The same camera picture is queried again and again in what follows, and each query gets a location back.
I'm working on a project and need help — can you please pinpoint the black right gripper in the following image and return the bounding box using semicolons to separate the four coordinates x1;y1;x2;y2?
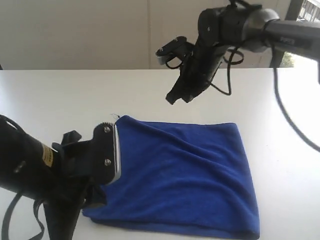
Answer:
165;42;225;105

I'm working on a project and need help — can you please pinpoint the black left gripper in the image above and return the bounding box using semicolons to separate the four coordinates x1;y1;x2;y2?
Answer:
40;175;108;240

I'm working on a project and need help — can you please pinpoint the blue microfibre towel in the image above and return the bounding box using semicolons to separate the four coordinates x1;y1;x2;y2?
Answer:
82;115;260;240

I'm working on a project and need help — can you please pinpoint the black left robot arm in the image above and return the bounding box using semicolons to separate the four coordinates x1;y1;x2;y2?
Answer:
0;115;119;240

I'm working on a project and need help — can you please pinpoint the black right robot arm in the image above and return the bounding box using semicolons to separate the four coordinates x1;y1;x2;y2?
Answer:
156;3;320;104

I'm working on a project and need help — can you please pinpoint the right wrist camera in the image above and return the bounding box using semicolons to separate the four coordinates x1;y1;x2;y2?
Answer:
155;36;195;69

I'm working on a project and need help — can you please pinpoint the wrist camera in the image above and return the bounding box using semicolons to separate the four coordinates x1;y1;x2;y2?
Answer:
155;36;195;69
52;122;121;185

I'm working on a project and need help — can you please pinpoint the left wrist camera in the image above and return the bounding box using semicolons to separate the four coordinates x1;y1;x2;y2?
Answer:
52;122;121;185

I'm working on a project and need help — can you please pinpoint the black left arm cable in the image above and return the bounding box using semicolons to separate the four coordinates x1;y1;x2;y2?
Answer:
0;192;46;240

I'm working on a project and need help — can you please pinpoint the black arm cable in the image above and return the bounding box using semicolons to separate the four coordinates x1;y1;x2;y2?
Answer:
0;192;46;240
209;0;320;152

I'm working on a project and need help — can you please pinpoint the dark window frame post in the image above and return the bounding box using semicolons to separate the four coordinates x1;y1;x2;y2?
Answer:
265;0;308;74

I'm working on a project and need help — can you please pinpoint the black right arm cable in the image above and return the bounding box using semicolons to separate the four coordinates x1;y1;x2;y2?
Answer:
209;0;320;152

